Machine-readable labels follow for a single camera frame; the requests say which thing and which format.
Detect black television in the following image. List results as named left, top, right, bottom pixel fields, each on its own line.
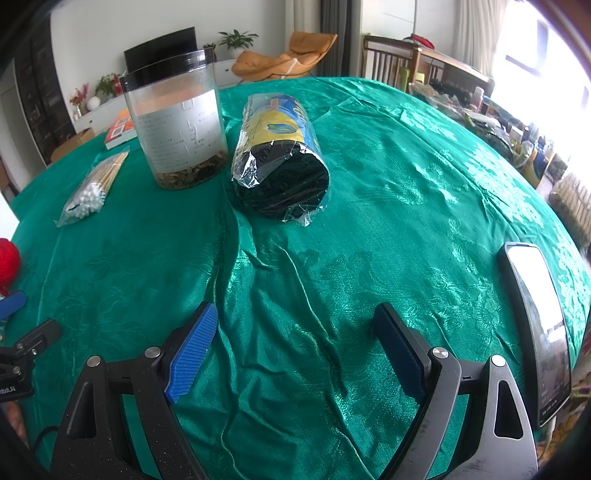
left=124, top=27, right=197, bottom=75

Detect black smartphone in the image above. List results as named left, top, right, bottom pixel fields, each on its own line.
left=497, top=241, right=572, bottom=428

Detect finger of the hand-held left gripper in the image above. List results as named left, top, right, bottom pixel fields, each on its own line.
left=11, top=318, right=62, bottom=358
left=0, top=291, right=27, bottom=320

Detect white standing air conditioner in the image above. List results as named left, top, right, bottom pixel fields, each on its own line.
left=360, top=0, right=455, bottom=77

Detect bag of cotton swabs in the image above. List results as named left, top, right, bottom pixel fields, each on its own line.
left=54, top=151, right=130, bottom=228

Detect large green potted plant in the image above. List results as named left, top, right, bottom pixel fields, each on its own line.
left=217, top=29, right=259, bottom=58

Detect bushy green potted plant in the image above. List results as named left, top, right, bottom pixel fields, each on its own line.
left=95, top=73, right=123, bottom=99

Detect green tablecloth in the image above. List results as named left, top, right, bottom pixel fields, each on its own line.
left=9, top=76, right=591, bottom=480

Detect grey curtain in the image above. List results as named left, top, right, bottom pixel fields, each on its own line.
left=320, top=0, right=363, bottom=77

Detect orange lounge chair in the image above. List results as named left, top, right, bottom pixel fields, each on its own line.
left=231, top=31, right=339, bottom=80

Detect white radiator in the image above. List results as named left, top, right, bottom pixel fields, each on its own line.
left=549, top=173, right=591, bottom=241

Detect cardboard box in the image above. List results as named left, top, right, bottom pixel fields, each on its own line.
left=50, top=128, right=95, bottom=163

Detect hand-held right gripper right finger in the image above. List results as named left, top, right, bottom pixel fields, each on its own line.
left=372, top=302, right=539, bottom=480

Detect pile of bottles and clutter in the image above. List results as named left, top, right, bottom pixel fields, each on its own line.
left=409, top=69, right=572, bottom=185

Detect red yarn ball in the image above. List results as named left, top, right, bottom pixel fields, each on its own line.
left=0, top=237, right=22, bottom=296

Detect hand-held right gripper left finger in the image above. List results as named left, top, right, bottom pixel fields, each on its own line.
left=51, top=302, right=219, bottom=480

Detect white curtain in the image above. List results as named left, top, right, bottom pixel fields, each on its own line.
left=452, top=0, right=514, bottom=77

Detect clear jar with black lid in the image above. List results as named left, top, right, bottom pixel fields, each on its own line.
left=119, top=48, right=229, bottom=191

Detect orange book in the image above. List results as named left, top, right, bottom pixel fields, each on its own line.
left=104, top=110, right=139, bottom=151

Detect black cable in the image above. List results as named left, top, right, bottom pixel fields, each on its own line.
left=28, top=425, right=60, bottom=452

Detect dark wooden cabinet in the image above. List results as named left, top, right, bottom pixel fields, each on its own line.
left=14, top=25, right=77, bottom=167

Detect wooden chair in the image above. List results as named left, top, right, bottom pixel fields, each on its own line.
left=362, top=34, right=492, bottom=100

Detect red flowers in vase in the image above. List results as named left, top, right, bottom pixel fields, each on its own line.
left=69, top=83, right=90, bottom=117

